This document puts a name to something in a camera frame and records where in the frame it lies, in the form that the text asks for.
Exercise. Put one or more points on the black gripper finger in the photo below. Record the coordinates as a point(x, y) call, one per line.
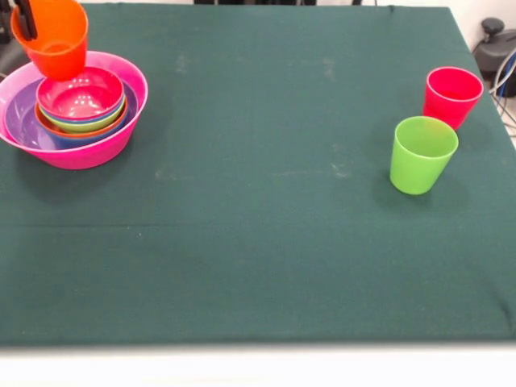
point(22, 22)
point(31, 22)

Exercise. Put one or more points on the orange cup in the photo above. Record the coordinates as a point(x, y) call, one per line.
point(60, 40)

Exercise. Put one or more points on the small pinkish red bowl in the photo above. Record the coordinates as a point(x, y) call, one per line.
point(80, 96)

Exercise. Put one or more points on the purple bowl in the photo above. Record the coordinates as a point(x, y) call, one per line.
point(18, 117)

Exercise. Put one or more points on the green bowl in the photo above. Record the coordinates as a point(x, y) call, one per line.
point(80, 127)

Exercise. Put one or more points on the dark blue bowl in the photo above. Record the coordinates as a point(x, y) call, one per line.
point(121, 111)

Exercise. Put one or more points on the orange bowl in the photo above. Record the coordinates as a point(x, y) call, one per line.
point(123, 119)

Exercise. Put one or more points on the large pink bowl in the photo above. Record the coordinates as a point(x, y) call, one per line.
point(80, 159)

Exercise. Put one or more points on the green cup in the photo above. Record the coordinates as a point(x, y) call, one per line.
point(415, 169)

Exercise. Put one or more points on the dark green tablecloth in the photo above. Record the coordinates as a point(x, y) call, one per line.
point(282, 262)

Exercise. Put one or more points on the pinkish red cup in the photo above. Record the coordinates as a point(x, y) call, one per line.
point(451, 101)

